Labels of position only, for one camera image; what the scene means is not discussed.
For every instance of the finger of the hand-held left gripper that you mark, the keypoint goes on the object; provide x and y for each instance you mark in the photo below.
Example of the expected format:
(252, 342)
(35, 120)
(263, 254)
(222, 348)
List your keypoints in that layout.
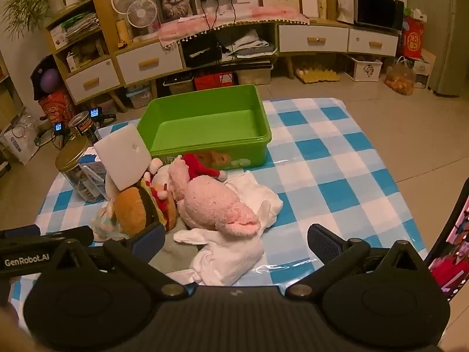
(22, 231)
(73, 235)

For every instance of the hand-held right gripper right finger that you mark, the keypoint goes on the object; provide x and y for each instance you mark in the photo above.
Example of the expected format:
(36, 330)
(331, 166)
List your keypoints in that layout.
(322, 242)

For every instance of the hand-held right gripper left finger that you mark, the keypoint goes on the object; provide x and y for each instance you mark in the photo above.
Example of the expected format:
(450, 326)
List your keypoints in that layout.
(151, 240)

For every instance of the grey plush toy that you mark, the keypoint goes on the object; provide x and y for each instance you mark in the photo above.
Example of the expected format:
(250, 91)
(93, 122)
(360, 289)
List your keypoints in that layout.
(176, 253)

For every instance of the pale small plush toy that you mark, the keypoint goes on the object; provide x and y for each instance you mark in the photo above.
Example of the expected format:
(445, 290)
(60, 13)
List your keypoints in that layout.
(104, 222)

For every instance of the hamburger plush toy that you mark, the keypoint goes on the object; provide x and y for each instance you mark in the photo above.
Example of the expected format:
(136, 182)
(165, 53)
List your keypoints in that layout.
(132, 209)

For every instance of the pink plush pig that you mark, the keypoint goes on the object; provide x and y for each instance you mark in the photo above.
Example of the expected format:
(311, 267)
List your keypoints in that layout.
(212, 198)

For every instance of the cream small plush toy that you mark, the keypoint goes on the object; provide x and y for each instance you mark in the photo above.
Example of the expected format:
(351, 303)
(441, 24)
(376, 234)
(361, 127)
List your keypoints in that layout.
(156, 165)

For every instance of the white rabbit plush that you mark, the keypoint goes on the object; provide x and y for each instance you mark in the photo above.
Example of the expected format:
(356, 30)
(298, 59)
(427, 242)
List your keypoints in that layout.
(227, 260)

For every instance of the white towel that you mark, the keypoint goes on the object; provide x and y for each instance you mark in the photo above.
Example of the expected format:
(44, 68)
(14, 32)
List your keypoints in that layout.
(256, 196)

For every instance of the red white santa plush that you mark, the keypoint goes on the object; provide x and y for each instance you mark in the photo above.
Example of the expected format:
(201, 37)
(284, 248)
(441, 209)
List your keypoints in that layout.
(194, 162)

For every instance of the green plastic bin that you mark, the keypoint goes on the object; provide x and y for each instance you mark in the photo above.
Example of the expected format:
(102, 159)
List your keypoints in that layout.
(205, 132)

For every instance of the blue white checkered cloth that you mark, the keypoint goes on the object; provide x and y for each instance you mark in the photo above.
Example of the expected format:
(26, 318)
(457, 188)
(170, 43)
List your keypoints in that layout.
(329, 176)

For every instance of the white carton box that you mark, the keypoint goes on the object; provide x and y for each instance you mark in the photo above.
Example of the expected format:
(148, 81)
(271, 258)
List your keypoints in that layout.
(96, 170)

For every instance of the glass jar gold lid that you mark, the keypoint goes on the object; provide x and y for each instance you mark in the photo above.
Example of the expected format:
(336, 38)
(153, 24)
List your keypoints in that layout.
(75, 161)

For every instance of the white plastic bag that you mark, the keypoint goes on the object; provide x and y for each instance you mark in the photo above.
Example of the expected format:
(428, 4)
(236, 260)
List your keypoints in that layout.
(18, 143)

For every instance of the tin can dark label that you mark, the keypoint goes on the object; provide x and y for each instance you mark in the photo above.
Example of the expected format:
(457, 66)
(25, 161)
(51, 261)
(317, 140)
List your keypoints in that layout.
(82, 126)

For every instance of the red printed box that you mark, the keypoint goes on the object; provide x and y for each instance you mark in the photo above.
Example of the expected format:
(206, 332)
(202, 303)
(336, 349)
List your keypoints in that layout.
(56, 106)

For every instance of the clear storage box blue lid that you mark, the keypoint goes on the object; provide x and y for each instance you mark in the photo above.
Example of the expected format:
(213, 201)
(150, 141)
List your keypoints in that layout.
(139, 97)

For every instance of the purple ball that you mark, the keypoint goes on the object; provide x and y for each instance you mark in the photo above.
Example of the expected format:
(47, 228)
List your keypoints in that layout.
(50, 80)

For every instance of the dark lid storage box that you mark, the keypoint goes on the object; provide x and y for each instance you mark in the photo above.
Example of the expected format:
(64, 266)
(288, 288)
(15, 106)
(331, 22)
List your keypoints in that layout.
(179, 84)

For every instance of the egg tray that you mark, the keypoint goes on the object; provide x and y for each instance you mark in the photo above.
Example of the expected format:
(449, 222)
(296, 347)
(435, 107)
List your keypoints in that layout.
(317, 75)

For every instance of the white printed storage box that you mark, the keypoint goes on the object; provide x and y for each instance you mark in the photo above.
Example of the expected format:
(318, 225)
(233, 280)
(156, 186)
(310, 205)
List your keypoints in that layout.
(364, 69)

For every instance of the plastic bag of oranges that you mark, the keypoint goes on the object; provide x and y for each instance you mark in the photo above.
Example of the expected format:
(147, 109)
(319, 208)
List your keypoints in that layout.
(400, 80)

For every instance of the black bag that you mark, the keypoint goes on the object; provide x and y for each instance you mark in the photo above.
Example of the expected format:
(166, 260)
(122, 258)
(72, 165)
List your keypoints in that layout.
(201, 49)

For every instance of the yellow toy car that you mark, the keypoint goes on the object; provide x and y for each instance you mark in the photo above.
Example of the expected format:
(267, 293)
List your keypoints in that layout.
(123, 44)

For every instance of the cardboard box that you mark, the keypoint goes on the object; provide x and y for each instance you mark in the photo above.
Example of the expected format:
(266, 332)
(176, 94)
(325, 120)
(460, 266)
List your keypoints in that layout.
(423, 69)

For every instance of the pile of papers on shelf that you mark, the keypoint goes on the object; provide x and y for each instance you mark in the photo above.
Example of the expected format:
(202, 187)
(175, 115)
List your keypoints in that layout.
(75, 27)

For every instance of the wooden shelf unit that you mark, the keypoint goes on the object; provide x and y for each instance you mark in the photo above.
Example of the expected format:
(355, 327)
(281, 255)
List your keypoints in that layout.
(106, 29)

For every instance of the stack of papers in cabinet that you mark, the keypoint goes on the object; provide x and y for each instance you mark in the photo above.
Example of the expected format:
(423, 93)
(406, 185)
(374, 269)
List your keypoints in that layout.
(249, 46)

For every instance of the long wooden tv cabinet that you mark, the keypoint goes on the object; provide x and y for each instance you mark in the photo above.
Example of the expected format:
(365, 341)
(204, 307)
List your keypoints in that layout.
(263, 29)

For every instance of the red gift bag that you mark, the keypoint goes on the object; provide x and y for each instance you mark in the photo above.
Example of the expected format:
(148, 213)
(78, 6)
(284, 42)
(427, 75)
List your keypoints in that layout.
(414, 40)

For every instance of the small white fan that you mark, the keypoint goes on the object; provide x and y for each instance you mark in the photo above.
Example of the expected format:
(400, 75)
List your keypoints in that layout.
(141, 14)

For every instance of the grey refrigerator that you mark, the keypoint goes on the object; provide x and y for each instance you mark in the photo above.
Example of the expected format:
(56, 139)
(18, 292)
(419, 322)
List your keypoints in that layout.
(450, 44)

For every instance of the pink tasselled cloth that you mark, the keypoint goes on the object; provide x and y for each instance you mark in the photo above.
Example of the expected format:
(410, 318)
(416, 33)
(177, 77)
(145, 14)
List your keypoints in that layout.
(234, 18)

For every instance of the white bag with drawing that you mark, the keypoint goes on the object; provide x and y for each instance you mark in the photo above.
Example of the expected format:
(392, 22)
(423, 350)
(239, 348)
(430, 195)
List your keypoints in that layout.
(346, 5)

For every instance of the framed cat picture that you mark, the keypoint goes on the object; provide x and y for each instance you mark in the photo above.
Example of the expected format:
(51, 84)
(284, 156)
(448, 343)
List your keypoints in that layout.
(175, 2)

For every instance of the black microwave oven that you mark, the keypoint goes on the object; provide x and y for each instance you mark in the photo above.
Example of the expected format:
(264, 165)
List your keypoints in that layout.
(379, 9)

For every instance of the brown paper bag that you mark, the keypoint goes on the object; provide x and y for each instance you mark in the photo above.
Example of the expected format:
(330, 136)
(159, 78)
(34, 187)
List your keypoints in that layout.
(332, 2)

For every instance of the small camera lit screen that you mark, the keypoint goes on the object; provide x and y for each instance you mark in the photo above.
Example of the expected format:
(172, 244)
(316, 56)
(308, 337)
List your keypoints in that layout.
(58, 127)
(96, 113)

